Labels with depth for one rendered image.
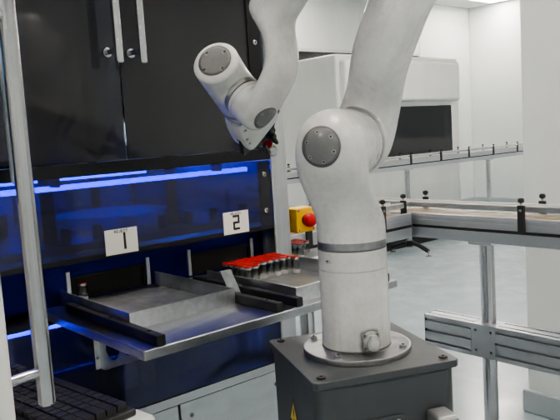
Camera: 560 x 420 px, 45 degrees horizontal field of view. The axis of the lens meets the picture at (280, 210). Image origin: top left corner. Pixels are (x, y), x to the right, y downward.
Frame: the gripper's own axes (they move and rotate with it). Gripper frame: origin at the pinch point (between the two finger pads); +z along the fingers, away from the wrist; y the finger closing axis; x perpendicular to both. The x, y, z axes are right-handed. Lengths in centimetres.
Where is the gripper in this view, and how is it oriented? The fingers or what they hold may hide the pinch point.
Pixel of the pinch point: (266, 141)
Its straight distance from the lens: 148.4
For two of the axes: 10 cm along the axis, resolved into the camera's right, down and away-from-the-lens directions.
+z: 2.7, 3.6, 8.9
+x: 7.5, 5.0, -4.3
